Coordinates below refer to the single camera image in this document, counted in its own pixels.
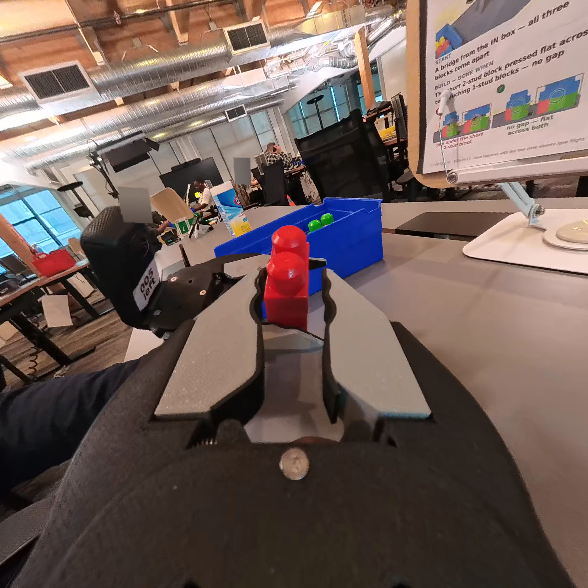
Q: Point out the person's left forearm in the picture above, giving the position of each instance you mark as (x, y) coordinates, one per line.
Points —
(55, 413)

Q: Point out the white document stand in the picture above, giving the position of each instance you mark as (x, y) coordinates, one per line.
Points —
(505, 248)

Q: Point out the black office chair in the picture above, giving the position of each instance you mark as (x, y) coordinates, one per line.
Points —
(344, 156)

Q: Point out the green two-stud block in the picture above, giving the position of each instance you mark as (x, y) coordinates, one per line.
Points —
(320, 223)

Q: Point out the blue white wipes canister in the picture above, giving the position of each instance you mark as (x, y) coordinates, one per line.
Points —
(229, 211)

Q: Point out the printed instruction sheet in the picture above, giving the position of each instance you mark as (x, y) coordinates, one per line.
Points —
(505, 69)

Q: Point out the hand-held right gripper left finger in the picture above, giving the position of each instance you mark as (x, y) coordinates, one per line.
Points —
(211, 367)

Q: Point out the black desk plate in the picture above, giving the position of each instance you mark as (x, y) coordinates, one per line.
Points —
(450, 225)

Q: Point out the blue plastic bin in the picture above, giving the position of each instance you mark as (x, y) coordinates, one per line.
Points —
(349, 248)

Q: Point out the wooden background table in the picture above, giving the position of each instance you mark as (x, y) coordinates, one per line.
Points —
(13, 294)

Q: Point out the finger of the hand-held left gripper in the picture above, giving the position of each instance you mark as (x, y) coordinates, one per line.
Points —
(294, 349)
(246, 268)

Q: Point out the grey chair armrest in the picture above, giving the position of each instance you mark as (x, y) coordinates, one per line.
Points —
(23, 528)

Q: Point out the white air vent grille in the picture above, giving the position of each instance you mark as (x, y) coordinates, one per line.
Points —
(57, 81)
(248, 36)

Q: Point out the black studio light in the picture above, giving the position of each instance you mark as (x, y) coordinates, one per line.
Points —
(128, 154)

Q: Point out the red container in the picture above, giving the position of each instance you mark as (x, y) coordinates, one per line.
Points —
(53, 264)

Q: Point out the large window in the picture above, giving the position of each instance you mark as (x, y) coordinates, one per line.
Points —
(41, 216)

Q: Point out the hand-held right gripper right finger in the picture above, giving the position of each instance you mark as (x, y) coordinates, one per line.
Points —
(376, 367)

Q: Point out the silver ventilation duct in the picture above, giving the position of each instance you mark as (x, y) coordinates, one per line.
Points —
(138, 112)
(160, 73)

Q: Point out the small green sign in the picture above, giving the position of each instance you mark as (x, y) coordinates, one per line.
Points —
(183, 226)

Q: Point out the large black screen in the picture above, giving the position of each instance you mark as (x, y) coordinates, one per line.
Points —
(190, 173)

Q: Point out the red two-stud block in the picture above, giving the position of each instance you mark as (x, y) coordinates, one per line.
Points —
(287, 307)

